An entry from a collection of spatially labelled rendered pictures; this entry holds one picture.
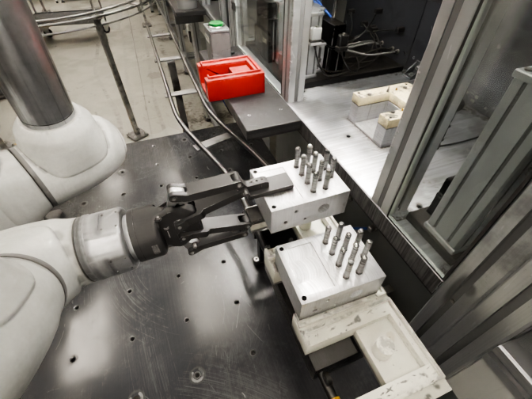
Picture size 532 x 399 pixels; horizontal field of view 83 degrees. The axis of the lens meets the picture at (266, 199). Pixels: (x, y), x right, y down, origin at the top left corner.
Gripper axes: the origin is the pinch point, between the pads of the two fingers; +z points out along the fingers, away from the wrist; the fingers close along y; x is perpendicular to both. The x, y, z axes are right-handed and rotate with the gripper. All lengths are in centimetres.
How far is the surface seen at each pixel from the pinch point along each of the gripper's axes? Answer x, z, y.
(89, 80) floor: 304, -78, -96
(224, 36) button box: 60, 9, 5
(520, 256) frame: -22.9, 19.0, 6.4
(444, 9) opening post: -2.2, 19.2, 23.8
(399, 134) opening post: -2.5, 18.9, 8.3
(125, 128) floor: 200, -47, -96
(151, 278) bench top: 11.2, -24.8, -27.7
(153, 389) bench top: -11.3, -26.4, -27.6
